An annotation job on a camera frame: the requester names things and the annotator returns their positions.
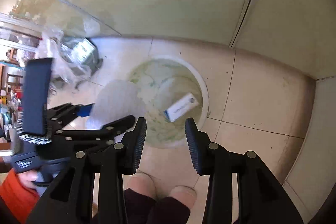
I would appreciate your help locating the white blue carton box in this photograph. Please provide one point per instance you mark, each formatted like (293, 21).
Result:
(181, 107)

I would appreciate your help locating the right pink slipper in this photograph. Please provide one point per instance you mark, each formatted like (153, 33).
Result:
(184, 195)

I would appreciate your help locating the person's left hand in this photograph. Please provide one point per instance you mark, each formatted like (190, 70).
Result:
(28, 178)

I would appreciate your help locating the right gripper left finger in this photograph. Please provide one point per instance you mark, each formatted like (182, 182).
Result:
(133, 143)

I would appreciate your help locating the clear plastic bag on floor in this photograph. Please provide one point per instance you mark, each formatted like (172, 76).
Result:
(75, 58)

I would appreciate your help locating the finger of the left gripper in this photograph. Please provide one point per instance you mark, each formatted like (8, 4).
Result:
(84, 110)
(35, 93)

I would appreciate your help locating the white plastic trash bin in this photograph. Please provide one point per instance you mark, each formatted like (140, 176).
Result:
(162, 82)

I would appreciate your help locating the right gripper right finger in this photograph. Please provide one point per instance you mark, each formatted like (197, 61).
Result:
(198, 143)

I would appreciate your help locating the white tissue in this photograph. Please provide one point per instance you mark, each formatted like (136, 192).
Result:
(116, 100)

